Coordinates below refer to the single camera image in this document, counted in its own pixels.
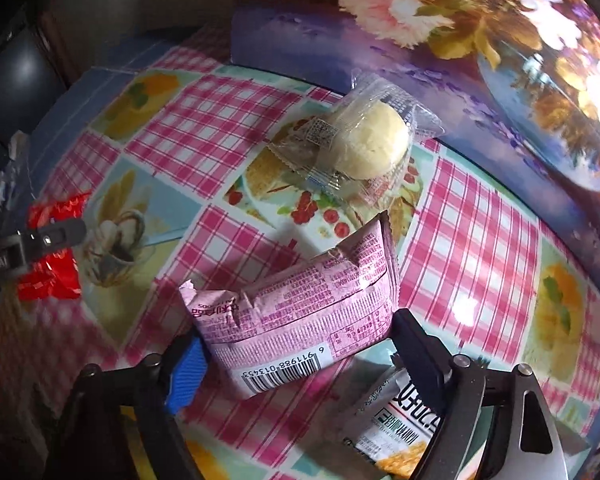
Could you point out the pink snack packet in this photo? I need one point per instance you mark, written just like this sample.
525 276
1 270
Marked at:
305 310

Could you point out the white crumpled tissue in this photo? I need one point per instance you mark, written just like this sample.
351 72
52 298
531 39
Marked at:
18 142

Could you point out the crumpled blue white wrapper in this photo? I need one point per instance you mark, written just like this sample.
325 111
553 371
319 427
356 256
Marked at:
0 190

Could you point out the red snack packet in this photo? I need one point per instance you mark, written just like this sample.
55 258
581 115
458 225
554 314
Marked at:
55 272

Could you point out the pale grey snack packet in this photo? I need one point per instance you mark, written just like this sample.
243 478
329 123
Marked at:
390 420

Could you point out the pink checked tablecloth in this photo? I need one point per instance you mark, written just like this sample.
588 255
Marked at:
220 125

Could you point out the clear wrapped pale bun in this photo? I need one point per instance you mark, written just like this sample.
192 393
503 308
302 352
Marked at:
370 135

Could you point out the dark chair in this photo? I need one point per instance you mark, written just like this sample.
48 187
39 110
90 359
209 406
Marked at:
15 75

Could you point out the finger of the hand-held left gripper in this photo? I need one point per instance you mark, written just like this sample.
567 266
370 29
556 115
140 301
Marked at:
55 234

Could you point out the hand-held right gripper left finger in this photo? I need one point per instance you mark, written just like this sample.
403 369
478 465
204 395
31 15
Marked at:
185 375

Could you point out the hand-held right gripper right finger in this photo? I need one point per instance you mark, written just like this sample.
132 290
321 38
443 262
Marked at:
420 360

